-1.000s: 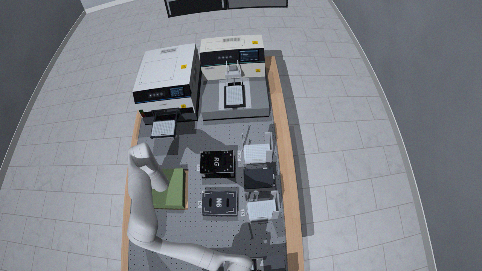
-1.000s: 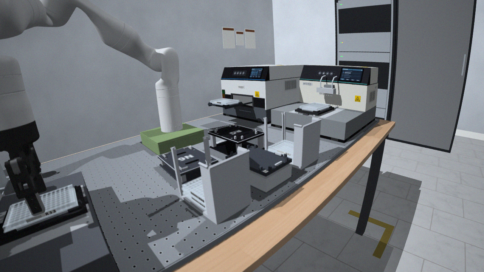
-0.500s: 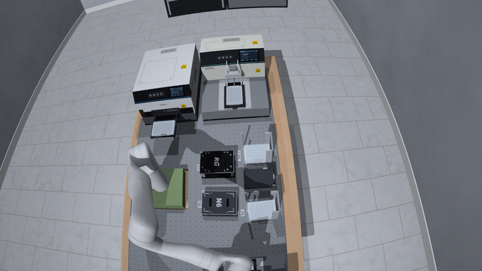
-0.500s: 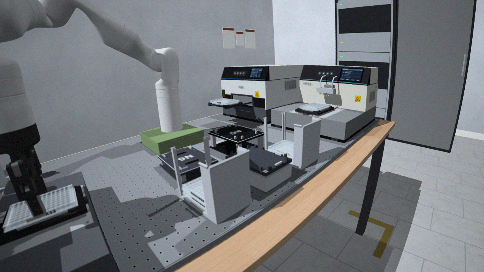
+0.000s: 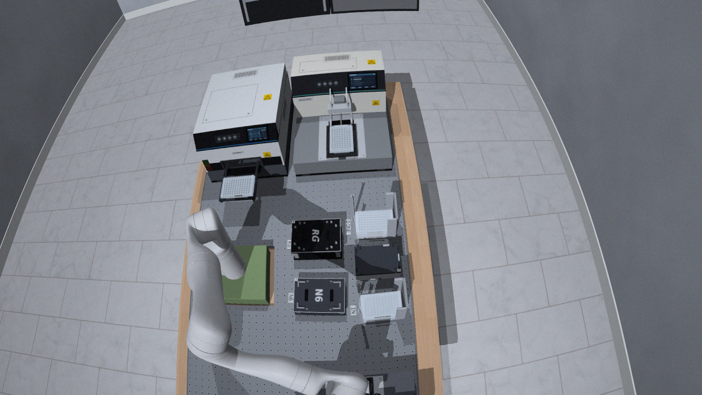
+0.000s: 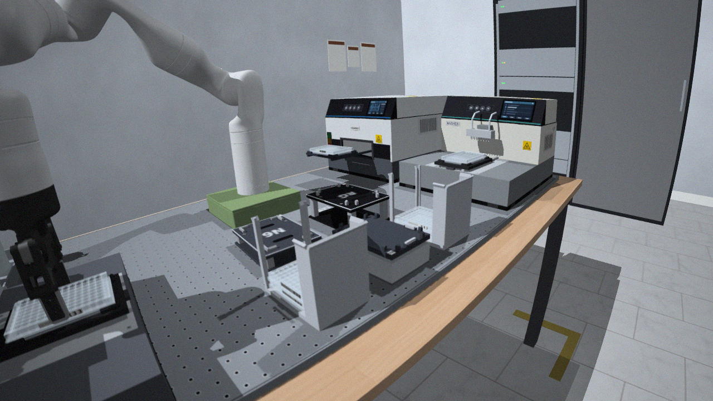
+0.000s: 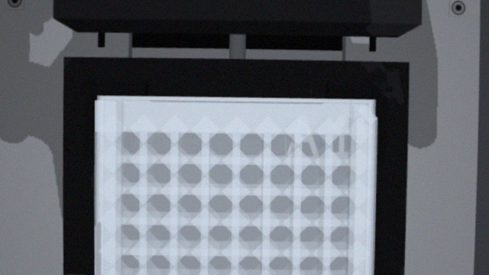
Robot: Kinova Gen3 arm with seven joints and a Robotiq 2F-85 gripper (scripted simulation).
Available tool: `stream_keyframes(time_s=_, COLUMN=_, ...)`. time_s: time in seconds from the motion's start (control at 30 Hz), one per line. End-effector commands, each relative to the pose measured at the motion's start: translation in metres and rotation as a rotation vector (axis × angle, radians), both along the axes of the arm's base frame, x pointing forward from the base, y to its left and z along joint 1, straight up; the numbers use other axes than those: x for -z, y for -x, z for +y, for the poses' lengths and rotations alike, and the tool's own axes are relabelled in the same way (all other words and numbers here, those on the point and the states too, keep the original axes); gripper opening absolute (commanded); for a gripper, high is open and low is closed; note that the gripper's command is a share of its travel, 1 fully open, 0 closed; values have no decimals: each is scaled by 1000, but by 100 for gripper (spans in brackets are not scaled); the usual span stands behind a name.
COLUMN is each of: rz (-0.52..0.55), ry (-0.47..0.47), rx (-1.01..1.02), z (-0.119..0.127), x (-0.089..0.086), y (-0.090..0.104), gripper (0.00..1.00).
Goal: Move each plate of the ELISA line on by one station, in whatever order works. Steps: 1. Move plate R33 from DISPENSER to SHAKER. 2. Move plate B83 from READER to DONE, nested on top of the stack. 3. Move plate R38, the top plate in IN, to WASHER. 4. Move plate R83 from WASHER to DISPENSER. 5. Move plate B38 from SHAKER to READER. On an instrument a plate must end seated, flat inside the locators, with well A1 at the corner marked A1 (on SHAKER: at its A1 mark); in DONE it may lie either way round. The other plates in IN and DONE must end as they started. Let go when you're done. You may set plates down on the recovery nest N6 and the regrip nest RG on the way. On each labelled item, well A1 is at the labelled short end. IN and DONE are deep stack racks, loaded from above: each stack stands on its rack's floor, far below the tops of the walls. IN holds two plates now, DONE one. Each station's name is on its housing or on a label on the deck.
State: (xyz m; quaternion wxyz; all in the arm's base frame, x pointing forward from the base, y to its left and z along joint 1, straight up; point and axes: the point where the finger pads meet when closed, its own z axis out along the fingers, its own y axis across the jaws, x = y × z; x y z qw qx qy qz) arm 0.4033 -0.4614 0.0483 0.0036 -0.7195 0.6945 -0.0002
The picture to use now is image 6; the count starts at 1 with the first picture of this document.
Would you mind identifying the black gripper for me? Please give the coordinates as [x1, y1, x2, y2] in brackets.
[0, 184, 71, 324]

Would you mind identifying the black regrip nest plate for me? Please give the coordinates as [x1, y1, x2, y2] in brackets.
[306, 183, 390, 229]

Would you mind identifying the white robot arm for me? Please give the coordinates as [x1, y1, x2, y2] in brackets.
[0, 0, 269, 201]

